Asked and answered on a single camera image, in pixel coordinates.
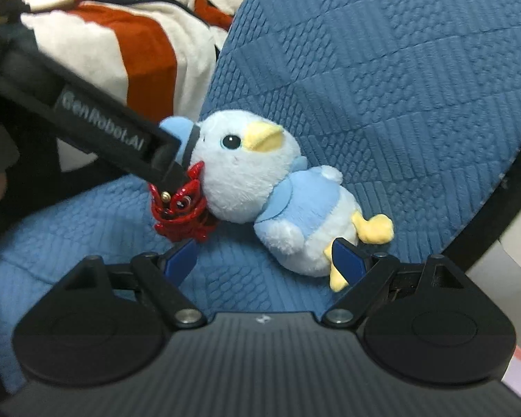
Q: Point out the white panel with black trim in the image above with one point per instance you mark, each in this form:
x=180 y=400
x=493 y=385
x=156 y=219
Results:
x=495 y=208

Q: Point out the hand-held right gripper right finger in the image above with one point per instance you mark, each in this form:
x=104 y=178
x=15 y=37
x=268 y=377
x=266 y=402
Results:
x=349 y=260

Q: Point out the red lion charm ornament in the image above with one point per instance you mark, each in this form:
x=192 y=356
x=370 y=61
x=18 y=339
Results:
x=182 y=217

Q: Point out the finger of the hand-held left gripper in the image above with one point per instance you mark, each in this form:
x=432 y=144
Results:
x=173 y=173

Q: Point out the striped red black white blanket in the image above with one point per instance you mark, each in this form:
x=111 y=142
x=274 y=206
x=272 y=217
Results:
x=126 y=52

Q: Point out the blue quilted mat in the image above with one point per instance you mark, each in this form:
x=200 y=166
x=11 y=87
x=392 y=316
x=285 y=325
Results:
x=373 y=74

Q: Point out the light blue penguin plush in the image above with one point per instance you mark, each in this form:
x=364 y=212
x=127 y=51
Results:
x=243 y=173

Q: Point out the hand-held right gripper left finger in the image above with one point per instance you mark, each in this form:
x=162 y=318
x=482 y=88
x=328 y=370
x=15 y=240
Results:
x=182 y=260

